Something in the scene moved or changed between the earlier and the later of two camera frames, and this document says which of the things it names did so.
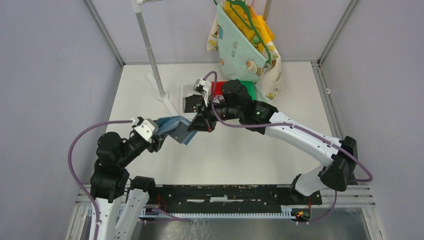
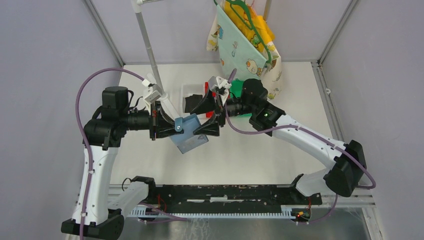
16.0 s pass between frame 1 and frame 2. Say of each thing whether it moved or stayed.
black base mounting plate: stayed
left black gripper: moved
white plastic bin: stayed
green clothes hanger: stayed
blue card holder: moved
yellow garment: stayed
